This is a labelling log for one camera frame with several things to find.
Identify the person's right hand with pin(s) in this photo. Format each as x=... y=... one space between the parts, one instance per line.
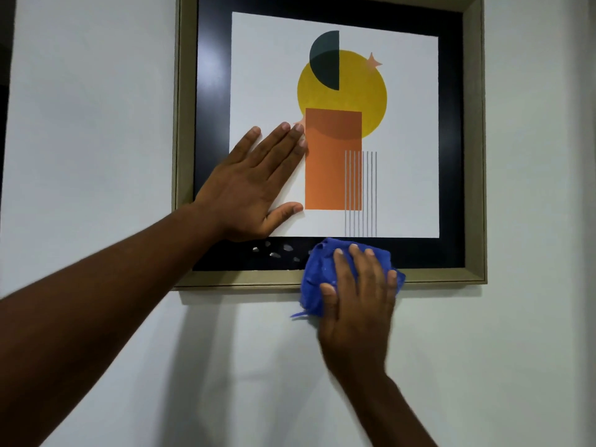
x=356 y=321

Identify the person's left hand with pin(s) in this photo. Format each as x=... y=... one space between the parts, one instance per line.
x=237 y=200

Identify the person's right middle finger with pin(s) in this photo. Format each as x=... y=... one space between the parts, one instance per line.
x=360 y=269

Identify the person's left little finger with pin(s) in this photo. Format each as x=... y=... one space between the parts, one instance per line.
x=243 y=145

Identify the person's right little finger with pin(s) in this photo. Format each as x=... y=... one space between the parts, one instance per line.
x=391 y=287

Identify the person's right thumb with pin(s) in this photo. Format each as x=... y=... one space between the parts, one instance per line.
x=327 y=306

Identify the person's left thumb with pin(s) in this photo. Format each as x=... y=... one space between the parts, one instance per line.
x=284 y=216

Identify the person's left middle finger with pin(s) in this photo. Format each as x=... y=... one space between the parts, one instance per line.
x=281 y=151

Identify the blue cleaning cloth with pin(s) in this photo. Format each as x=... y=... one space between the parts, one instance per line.
x=319 y=269

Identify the gold framed abstract art picture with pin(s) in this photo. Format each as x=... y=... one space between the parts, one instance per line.
x=409 y=134

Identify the person's left forearm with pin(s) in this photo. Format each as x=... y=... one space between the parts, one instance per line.
x=93 y=311

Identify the person's right forearm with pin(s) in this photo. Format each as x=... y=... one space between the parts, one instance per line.
x=386 y=414

